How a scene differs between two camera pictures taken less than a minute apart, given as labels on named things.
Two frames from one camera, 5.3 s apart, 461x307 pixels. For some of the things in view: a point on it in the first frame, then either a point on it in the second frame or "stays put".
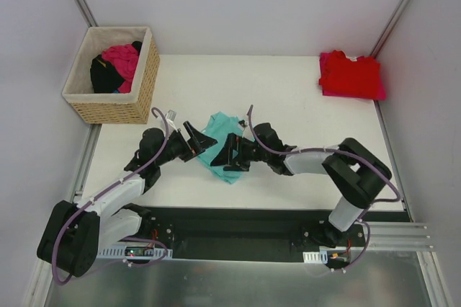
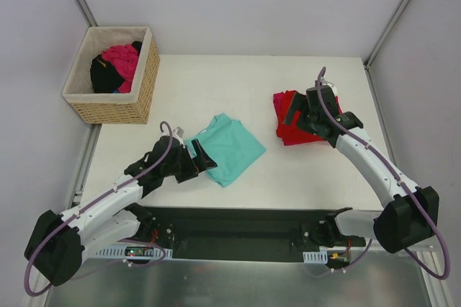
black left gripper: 186,145 -> 189,166
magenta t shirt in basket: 125,58 stays put
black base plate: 224,233 stays put
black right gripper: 238,152 -> 302,114
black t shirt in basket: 104,78 stays put
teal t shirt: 220,127 stays put
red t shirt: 342,74 -> 293,133
